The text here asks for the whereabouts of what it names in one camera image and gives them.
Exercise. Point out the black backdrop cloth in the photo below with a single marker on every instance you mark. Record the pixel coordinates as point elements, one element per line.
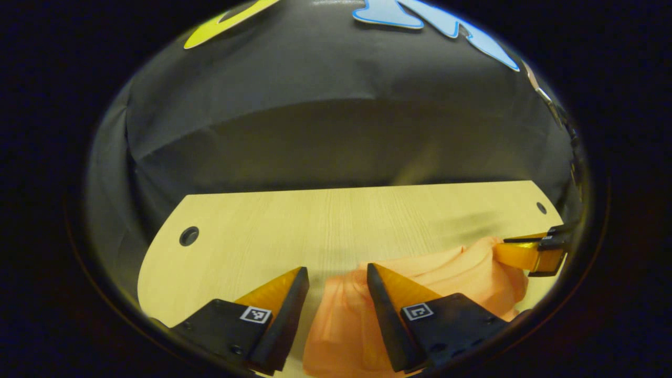
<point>315,115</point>

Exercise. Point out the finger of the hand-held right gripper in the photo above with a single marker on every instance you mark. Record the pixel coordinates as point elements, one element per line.
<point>525,256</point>
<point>559,231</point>

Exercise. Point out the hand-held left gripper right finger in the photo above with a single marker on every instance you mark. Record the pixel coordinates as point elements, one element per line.
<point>391,325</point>

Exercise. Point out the orange T-shirt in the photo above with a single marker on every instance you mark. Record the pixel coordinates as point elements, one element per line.
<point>346,325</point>

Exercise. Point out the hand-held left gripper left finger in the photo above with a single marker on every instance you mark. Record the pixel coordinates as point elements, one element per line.
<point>286,320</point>

